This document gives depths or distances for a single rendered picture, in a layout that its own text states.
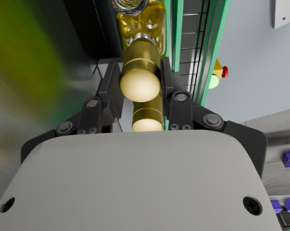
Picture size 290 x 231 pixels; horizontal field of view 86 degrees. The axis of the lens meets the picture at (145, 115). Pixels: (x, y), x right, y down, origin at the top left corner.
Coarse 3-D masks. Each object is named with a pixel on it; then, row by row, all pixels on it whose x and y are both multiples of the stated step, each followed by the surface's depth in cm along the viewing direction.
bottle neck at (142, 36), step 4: (136, 36) 16; (140, 36) 15; (144, 36) 15; (148, 36) 16; (132, 40) 16; (136, 40) 15; (140, 40) 15; (144, 40) 15; (148, 40) 15; (152, 40) 16
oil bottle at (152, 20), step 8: (152, 8) 16; (160, 8) 16; (120, 16) 16; (128, 16) 16; (136, 16) 16; (144, 16) 16; (152, 16) 16; (160, 16) 16; (120, 24) 16; (128, 24) 16; (136, 24) 16; (144, 24) 16; (152, 24) 16; (160, 24) 16; (120, 32) 17; (128, 32) 16; (136, 32) 16; (144, 32) 16; (152, 32) 16; (160, 32) 16; (120, 40) 18; (128, 40) 17; (160, 40) 17; (160, 48) 17; (160, 56) 18
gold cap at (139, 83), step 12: (132, 48) 13; (144, 48) 13; (156, 48) 14; (132, 60) 12; (144, 60) 12; (156, 60) 13; (132, 72) 11; (144, 72) 11; (156, 72) 12; (120, 84) 12; (132, 84) 12; (144, 84) 12; (156, 84) 12; (132, 96) 13; (144, 96) 13
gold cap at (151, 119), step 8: (160, 96) 19; (136, 104) 18; (144, 104) 17; (152, 104) 17; (160, 104) 18; (136, 112) 17; (144, 112) 16; (152, 112) 16; (160, 112) 17; (136, 120) 16; (144, 120) 16; (152, 120) 16; (160, 120) 16; (136, 128) 17; (144, 128) 17; (152, 128) 17; (160, 128) 17
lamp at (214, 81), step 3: (213, 75) 50; (213, 78) 49; (216, 78) 49; (213, 81) 49; (216, 81) 49; (210, 84) 50; (213, 84) 50; (216, 84) 50; (210, 87) 51; (213, 87) 51
